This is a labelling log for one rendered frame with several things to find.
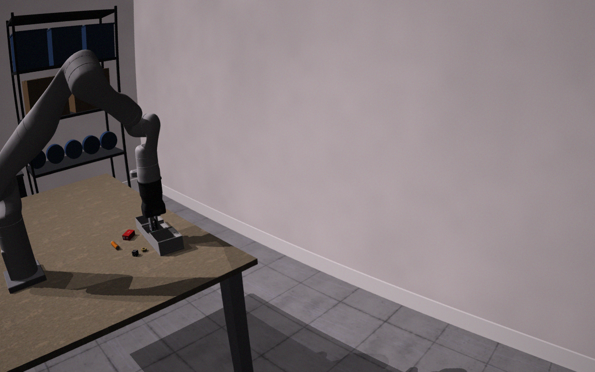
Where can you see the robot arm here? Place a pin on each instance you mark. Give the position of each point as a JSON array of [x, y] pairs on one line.
[[82, 76]]

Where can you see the white open cardboard bins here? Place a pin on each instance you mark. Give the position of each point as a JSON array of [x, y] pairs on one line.
[[166, 240]]

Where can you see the red 9v battery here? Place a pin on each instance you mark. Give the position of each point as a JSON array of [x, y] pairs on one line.
[[128, 235]]

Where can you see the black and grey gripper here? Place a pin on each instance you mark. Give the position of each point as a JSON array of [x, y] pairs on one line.
[[150, 189]]

